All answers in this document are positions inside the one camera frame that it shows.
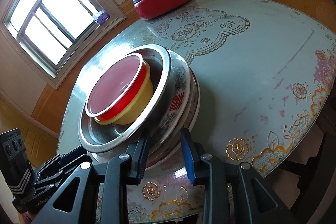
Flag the small white plate red characters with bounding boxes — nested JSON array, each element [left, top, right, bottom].
[[93, 49, 190, 161]]

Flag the white plate floral rim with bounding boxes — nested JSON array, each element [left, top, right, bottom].
[[150, 70, 198, 161]]

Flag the purple white tissue box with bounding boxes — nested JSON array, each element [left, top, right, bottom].
[[93, 11, 109, 25]]

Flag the window with beige frame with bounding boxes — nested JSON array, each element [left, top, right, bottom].
[[0, 0, 128, 89]]

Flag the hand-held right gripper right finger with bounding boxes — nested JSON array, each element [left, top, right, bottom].
[[181, 129, 283, 224]]

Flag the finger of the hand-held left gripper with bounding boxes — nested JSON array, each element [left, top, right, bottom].
[[36, 145, 89, 178], [34, 155, 93, 188]]

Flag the large white plate red characters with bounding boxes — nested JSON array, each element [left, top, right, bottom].
[[146, 77, 201, 170]]

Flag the stainless steel bowl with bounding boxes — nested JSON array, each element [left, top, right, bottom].
[[78, 44, 172, 153]]

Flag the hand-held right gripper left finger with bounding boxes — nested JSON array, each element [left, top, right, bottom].
[[51, 135, 151, 224]]

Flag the yellow plastic bowl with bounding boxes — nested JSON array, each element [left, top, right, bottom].
[[93, 61, 154, 126]]

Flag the red plastic bowl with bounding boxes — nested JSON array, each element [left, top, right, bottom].
[[84, 54, 150, 121]]

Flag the dark wooden chair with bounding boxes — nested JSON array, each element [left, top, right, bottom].
[[281, 109, 336, 188]]

